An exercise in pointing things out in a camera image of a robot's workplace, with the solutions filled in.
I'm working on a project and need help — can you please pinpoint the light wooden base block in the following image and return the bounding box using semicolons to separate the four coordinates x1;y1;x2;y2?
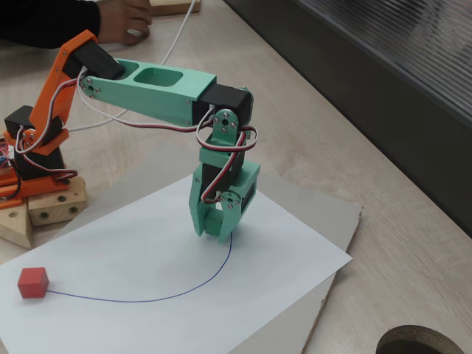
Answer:
27;175;89;226

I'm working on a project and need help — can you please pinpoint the person's hand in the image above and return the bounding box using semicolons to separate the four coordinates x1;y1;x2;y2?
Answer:
98;0;153;47

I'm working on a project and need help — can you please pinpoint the grey chipboard panel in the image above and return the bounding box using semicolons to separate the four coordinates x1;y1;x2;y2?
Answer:
31;145;364;354

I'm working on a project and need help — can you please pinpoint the orange circuit board mount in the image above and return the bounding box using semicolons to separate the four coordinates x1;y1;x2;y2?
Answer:
0;162;23;209

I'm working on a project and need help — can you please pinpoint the white paper sheet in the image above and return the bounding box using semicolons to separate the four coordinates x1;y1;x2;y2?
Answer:
0;161;354;354

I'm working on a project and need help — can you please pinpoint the white usb cable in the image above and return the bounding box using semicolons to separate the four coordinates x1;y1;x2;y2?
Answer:
68;0;198;133

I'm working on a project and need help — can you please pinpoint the wooden wedge piece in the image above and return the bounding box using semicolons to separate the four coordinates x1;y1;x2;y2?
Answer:
0;201;35;250

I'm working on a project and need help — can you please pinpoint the ribbed glass desk partition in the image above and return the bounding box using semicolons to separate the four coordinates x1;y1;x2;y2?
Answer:
224;0;472;239

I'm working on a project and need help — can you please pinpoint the green cube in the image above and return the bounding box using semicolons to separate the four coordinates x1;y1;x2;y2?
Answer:
204;217;224;237

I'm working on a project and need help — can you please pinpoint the red controller circuit board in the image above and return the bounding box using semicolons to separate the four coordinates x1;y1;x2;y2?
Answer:
0;138;12;167

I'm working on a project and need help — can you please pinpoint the wooden plank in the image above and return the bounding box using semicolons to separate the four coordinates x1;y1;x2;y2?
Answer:
149;0;202;18

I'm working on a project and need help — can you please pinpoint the red cube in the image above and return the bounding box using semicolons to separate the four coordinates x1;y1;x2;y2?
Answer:
17;267;50;299

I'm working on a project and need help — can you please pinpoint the black sleeved forearm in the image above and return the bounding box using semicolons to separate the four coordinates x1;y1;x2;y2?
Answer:
0;0;103;51

